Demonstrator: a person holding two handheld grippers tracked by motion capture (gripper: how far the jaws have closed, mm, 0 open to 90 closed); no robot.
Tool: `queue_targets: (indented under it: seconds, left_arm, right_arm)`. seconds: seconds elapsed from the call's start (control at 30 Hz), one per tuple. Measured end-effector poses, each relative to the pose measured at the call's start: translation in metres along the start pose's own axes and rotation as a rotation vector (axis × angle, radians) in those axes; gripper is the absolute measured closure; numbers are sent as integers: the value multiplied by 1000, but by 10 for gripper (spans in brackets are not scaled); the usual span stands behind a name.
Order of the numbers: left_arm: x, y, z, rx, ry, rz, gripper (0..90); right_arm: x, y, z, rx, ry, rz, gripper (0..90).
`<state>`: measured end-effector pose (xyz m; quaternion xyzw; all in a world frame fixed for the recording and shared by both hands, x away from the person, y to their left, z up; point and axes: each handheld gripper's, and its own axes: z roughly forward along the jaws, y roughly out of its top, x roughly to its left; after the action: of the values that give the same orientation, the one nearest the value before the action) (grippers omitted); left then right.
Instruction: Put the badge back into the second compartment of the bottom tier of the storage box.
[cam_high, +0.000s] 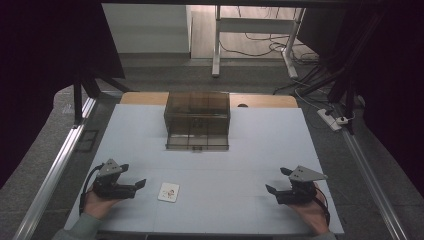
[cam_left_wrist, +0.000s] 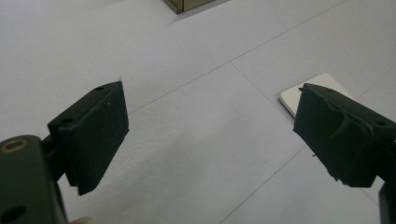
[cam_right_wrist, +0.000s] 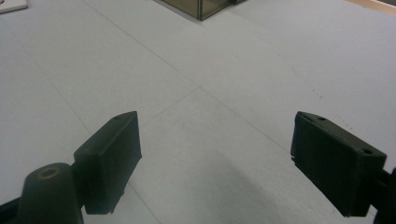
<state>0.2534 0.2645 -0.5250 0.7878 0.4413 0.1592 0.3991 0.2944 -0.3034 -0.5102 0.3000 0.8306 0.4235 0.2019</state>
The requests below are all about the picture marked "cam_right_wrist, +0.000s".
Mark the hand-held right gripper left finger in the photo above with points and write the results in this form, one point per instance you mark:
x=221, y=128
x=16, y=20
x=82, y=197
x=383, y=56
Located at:
x=107, y=168

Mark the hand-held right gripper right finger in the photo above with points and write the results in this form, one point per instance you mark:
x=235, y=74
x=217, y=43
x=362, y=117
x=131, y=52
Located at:
x=336, y=168

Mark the clear brown acrylic box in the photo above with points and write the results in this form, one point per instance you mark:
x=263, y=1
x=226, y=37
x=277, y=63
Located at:
x=199, y=6

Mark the white flat board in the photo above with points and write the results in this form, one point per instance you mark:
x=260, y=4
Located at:
x=11, y=4

